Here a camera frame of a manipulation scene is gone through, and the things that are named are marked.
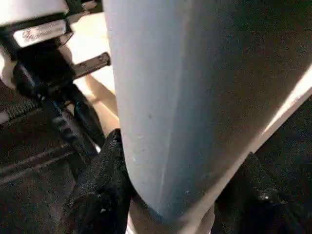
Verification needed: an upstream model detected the black floor mat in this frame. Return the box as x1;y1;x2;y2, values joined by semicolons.
0;80;312;234

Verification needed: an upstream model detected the white plastic table leg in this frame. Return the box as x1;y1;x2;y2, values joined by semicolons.
102;0;312;234

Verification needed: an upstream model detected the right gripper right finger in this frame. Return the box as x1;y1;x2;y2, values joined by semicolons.
214;152;312;234

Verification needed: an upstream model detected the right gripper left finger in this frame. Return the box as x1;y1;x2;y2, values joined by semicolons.
63;129;134;234

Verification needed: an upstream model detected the white plastic table top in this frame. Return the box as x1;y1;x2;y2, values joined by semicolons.
64;12;120;137

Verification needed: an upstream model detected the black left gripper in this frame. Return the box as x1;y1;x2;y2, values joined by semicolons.
14;31;112;149

